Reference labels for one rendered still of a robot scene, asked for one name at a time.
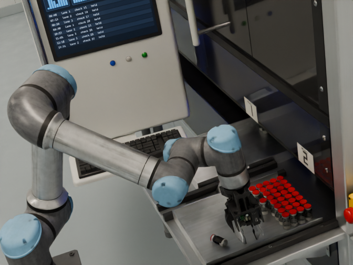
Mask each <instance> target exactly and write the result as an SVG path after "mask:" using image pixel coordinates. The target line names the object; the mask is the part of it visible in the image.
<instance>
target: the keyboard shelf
mask: <svg viewBox="0 0 353 265"><path fill-rule="evenodd" d="M172 129H177V130H178V131H179V133H180V135H181V137H184V138H187V135H186V133H185V131H184V129H183V128H182V126H177V127H173V128H170V129H166V130H163V131H159V132H155V133H152V134H148V135H145V136H141V137H136V135H135V132H134V133H131V134H127V135H124V136H120V137H116V138H113V140H116V141H118V142H120V143H125V142H130V141H132V140H134V141H135V140H136V139H140V138H143V137H144V138H145V137H146V136H151V135H156V134H158V133H160V134H161V132H164V131H165V132H166V131H168V130H170V131H171V130H172ZM69 163H70V169H71V175H72V180H73V184H74V187H78V186H82V185H86V184H89V183H92V182H95V181H99V180H103V179H107V178H110V177H114V176H116V175H114V174H111V173H109V172H107V171H106V172H102V173H100V174H96V175H92V176H89V177H85V178H81V179H79V177H78V171H77V166H76V161H75V158H74V157H72V156H70V157H69Z"/></svg>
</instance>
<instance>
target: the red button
mask: <svg viewBox="0 0 353 265"><path fill-rule="evenodd" d="M344 217H345V219H346V221H347V222H348V223H350V224H353V207H349V208H346V209H345V210H344Z"/></svg>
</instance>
